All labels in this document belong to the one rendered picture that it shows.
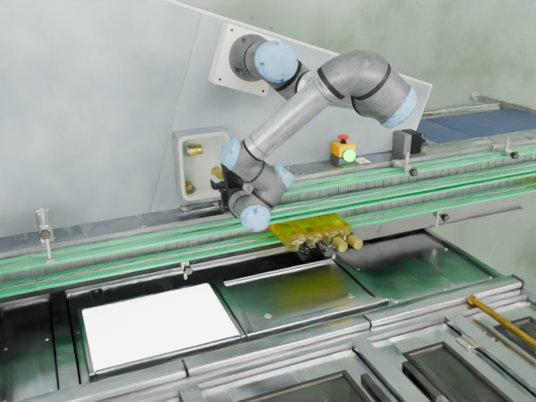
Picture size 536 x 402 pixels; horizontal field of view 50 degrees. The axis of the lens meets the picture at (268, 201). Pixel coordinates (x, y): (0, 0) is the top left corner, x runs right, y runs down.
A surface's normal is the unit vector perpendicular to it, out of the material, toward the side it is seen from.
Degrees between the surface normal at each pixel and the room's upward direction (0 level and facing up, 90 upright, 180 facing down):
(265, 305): 90
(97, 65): 0
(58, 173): 0
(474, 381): 90
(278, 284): 90
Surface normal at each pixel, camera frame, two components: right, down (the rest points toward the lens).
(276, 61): 0.32, 0.20
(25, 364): -0.02, -0.93
